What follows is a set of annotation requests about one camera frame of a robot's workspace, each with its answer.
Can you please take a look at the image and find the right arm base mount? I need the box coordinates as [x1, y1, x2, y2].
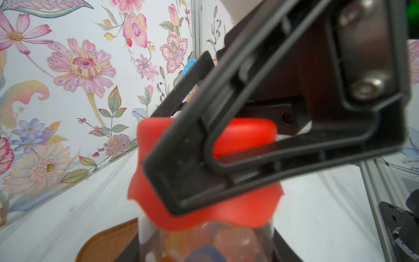
[379, 190, 419, 262]

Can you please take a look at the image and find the red lid jar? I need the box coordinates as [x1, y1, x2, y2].
[128, 117, 284, 262]

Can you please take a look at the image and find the brown wooden tray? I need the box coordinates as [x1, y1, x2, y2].
[75, 218, 138, 262]

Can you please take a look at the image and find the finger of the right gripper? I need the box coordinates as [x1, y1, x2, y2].
[144, 1, 410, 214]
[150, 51, 215, 117]

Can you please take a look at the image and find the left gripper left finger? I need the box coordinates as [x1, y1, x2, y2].
[113, 234, 140, 262]

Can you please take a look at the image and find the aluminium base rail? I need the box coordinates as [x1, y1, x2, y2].
[359, 159, 419, 262]

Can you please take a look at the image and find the blue microphone on stand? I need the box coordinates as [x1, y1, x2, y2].
[181, 59, 196, 79]

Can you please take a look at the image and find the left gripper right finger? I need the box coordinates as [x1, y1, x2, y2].
[272, 229, 303, 262]

